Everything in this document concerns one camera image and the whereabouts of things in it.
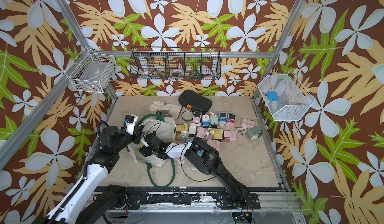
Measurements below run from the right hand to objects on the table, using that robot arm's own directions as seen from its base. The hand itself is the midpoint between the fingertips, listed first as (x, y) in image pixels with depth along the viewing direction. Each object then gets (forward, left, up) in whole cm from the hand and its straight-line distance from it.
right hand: (143, 143), depth 93 cm
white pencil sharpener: (+8, -31, +4) cm, 32 cm away
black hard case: (+32, -32, +5) cm, 46 cm away
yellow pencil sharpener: (+5, -48, +2) cm, 48 cm away
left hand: (+1, -5, +21) cm, 22 cm away
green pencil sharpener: (+15, -46, +4) cm, 49 cm away
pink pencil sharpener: (+17, -58, +1) cm, 61 cm away
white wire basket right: (+16, -84, +24) cm, 89 cm away
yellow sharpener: (+7, -24, +3) cm, 25 cm away
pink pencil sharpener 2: (+13, -68, +3) cm, 69 cm away
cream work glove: (+28, -16, -1) cm, 32 cm away
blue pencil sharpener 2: (+17, -52, +5) cm, 55 cm away
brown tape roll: (+23, -27, -1) cm, 36 cm away
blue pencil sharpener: (+14, -40, +4) cm, 43 cm away
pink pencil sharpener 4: (+4, -55, +3) cm, 55 cm away
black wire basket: (+44, -19, +30) cm, 56 cm away
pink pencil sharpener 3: (+6, -37, +4) cm, 37 cm away
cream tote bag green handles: (+11, -13, 0) cm, 17 cm away
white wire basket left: (+29, +27, +33) cm, 52 cm away
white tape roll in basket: (+40, -21, +25) cm, 52 cm away
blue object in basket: (+18, -78, +24) cm, 84 cm away
